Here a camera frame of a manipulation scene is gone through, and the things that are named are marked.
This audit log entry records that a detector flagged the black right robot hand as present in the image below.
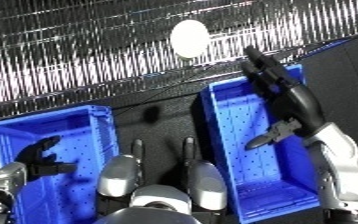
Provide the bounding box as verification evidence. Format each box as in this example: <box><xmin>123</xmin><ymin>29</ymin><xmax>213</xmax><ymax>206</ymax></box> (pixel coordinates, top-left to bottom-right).
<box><xmin>239</xmin><ymin>44</ymin><xmax>331</xmax><ymax>151</ymax></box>

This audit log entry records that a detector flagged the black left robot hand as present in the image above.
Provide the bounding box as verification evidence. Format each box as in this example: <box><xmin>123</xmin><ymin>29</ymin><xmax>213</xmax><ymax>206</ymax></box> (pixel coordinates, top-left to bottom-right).
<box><xmin>13</xmin><ymin>134</ymin><xmax>80</xmax><ymax>181</ymax></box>

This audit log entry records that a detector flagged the green-banded white paper cup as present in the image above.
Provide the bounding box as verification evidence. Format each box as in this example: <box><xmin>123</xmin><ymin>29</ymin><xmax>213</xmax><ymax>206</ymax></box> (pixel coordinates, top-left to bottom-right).
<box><xmin>168</xmin><ymin>19</ymin><xmax>211</xmax><ymax>60</ymax></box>

